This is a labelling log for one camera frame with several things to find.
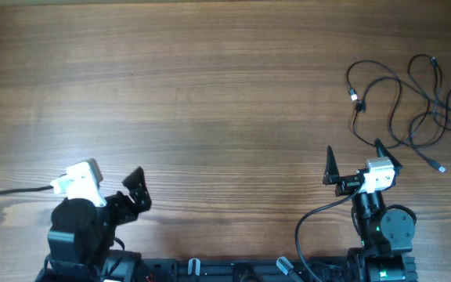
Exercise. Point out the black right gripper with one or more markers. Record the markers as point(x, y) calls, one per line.
point(351, 184)

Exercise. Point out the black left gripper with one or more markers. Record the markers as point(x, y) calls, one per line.
point(129, 211)

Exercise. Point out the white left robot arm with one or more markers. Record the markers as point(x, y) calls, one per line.
point(82, 235)

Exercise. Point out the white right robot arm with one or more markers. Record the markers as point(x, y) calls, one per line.
point(386, 232)

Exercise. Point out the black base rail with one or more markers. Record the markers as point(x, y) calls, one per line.
point(281, 269)

